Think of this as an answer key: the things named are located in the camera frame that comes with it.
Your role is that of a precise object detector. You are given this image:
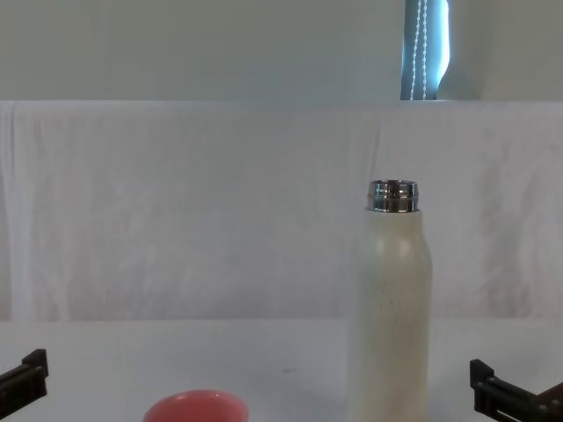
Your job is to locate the white wrinkled curtain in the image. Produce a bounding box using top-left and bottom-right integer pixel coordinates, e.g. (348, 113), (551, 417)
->
(0, 99), (563, 324)

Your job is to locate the pink cup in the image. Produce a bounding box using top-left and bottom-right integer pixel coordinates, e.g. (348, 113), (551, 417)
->
(143, 389), (250, 422)

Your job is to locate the cream vacuum bottle steel neck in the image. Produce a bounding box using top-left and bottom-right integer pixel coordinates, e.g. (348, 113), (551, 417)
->
(349, 178), (436, 422)

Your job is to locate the white table cloth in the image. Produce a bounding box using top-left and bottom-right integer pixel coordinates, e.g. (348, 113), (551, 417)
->
(0, 318), (563, 422)

